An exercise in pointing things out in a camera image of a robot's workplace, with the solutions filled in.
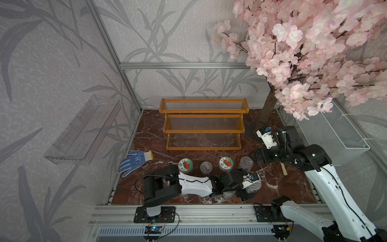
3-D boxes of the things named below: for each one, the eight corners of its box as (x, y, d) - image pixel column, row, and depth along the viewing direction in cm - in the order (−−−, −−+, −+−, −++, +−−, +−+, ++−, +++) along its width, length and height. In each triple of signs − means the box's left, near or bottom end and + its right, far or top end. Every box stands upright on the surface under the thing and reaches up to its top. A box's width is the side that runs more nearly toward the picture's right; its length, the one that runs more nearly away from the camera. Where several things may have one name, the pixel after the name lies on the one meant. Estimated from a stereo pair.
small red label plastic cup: (200, 176, 88) (200, 172, 83) (200, 166, 92) (200, 161, 87) (212, 176, 88) (212, 172, 83) (211, 166, 92) (212, 161, 87)
